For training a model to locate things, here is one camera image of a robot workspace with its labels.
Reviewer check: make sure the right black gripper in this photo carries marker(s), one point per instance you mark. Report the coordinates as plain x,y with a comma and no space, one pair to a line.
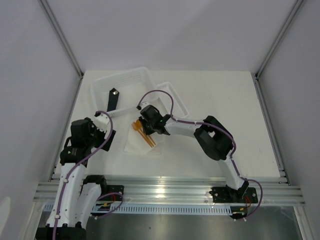
147,131

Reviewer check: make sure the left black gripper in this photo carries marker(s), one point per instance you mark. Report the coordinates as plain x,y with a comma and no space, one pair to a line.
93,127

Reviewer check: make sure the orange plastic fork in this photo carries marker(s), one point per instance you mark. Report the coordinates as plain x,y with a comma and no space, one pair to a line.
137,129

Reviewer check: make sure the orange plastic spoon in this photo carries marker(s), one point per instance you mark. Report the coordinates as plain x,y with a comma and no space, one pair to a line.
138,123

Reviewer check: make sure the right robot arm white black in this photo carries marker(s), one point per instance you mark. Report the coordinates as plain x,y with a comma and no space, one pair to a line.
215,141

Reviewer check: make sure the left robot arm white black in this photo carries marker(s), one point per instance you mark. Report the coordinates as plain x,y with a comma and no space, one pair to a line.
77,194

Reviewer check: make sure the small white plastic tray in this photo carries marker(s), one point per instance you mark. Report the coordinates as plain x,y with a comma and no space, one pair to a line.
179,109

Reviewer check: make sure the large white plastic basket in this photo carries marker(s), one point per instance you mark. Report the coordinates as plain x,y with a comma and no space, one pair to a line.
131,84

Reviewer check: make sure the left side aluminium rail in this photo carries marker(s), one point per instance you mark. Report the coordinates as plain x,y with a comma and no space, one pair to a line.
65,128

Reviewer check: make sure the aluminium rail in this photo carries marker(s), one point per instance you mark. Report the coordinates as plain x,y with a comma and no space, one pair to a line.
270,129
163,190
65,128

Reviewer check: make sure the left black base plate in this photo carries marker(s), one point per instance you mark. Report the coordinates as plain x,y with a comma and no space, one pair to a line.
113,192

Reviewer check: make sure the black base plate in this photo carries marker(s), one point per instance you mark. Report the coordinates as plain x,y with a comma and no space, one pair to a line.
228,195
113,192

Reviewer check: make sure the aluminium front rail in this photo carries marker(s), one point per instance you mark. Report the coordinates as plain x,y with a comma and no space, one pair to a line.
163,190

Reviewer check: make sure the white slotted cable duct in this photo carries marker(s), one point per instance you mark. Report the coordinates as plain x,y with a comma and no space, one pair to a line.
161,209

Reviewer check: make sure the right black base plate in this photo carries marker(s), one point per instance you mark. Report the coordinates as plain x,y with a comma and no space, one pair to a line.
228,195

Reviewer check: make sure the left aluminium frame post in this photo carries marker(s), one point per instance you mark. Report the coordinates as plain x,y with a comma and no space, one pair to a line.
59,33

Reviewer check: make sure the aluminium frame post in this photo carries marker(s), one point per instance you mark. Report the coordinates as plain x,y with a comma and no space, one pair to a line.
59,33
280,36

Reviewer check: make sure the right side aluminium rail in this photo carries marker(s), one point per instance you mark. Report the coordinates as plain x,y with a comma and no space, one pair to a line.
270,129

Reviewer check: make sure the right aluminium frame post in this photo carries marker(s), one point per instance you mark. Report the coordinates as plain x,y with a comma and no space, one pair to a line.
280,36

